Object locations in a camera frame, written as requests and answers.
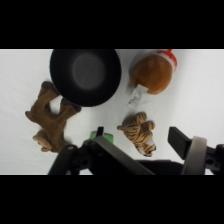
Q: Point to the small green object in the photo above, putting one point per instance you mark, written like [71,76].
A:
[107,136]

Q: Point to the orange plush toy white tag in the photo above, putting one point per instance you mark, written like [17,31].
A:
[151,73]

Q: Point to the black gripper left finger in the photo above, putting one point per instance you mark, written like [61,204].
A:
[100,156]

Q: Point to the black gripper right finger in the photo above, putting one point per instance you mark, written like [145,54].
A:
[195,156]

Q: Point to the brown moose plush toy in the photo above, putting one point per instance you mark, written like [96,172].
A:
[53,123]

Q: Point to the striped tiger plush toy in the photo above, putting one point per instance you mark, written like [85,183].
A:
[140,132]

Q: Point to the black frying pan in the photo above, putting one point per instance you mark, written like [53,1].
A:
[85,76]

